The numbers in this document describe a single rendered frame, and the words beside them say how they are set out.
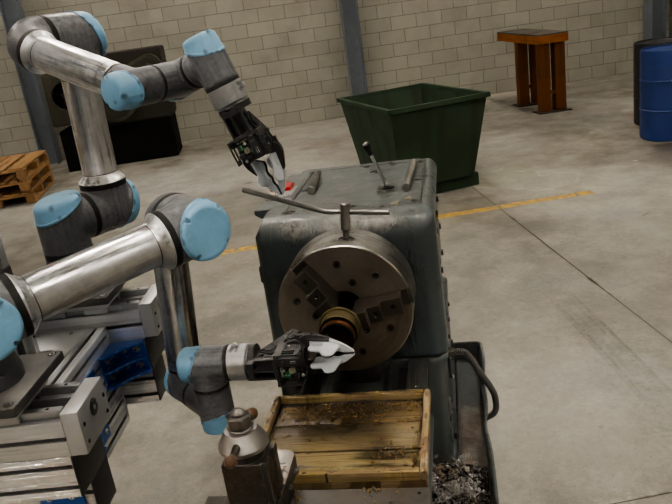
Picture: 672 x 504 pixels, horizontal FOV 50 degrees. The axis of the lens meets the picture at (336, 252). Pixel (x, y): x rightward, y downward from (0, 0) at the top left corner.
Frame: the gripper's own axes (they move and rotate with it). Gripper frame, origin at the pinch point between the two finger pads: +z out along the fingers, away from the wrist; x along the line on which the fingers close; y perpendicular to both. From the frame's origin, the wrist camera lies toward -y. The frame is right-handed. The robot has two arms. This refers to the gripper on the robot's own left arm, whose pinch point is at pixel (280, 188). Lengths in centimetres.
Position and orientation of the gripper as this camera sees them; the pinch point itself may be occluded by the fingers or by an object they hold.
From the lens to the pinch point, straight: 157.6
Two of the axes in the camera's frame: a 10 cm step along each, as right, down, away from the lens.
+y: -1.4, 3.4, -9.3
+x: 8.9, -3.7, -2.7
